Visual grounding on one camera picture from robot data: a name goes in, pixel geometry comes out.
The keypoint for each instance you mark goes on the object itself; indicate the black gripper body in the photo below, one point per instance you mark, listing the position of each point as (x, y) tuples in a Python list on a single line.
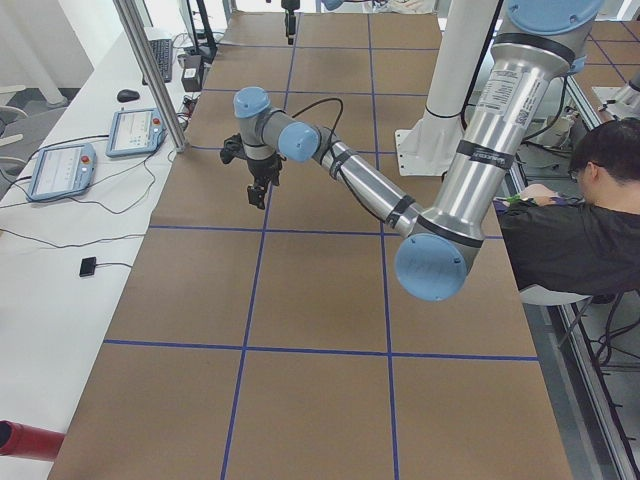
[(262, 169)]

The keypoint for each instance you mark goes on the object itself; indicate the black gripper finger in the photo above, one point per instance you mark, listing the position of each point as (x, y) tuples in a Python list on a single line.
[(256, 196)]

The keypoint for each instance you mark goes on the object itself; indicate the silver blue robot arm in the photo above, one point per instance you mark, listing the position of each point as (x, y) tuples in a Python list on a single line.
[(495, 64)]

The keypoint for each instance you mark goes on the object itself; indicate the black power adapter box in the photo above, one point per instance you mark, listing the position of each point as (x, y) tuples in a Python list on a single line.
[(192, 73)]

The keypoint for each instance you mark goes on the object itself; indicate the far blue teach pendant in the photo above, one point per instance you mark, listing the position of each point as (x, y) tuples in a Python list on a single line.
[(135, 132)]

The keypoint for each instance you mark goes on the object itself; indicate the blue teach pendant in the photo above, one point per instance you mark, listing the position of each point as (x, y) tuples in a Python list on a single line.
[(62, 172), (135, 132)]

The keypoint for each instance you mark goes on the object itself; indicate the black computer mouse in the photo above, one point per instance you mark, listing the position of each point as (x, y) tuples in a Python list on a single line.
[(127, 95)]

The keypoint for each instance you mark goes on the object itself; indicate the black keyboard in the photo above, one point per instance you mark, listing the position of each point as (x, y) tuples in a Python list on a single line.
[(162, 50)]

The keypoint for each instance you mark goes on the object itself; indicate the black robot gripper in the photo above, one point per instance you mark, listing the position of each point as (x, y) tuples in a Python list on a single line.
[(290, 7)]

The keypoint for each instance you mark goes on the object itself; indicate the small black square device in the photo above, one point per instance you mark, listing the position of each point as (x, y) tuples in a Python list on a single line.
[(87, 267)]

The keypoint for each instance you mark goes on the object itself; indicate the near blue teach pendant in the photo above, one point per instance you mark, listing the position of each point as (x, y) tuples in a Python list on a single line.
[(62, 172)]

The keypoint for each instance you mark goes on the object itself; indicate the person in black shirt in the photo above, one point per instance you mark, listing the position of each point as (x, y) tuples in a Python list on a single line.
[(588, 248)]

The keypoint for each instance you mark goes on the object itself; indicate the red cylinder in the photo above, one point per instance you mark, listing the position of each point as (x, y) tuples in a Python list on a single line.
[(28, 442)]

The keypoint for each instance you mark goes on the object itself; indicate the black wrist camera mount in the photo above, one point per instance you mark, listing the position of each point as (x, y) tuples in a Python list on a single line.
[(233, 148)]

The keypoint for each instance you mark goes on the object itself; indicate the aluminium frame post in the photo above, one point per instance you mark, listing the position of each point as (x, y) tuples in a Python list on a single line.
[(133, 27)]

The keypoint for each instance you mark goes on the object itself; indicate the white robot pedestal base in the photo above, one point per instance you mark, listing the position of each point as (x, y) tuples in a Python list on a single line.
[(429, 147)]

